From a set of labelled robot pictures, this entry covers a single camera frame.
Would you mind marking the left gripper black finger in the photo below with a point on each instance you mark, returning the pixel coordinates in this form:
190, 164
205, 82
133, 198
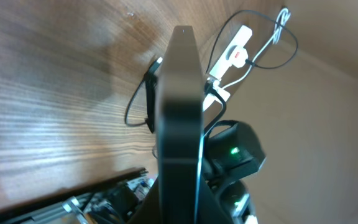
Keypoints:
180, 193

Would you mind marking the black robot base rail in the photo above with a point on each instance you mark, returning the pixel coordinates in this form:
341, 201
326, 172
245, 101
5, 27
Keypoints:
111, 201

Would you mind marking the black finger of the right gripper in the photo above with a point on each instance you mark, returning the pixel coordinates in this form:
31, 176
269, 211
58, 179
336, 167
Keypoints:
150, 81

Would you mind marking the white power strip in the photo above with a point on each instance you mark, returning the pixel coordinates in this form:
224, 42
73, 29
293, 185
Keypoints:
242, 37

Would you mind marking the white charger plug adapter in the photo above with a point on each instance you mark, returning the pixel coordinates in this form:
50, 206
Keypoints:
237, 56

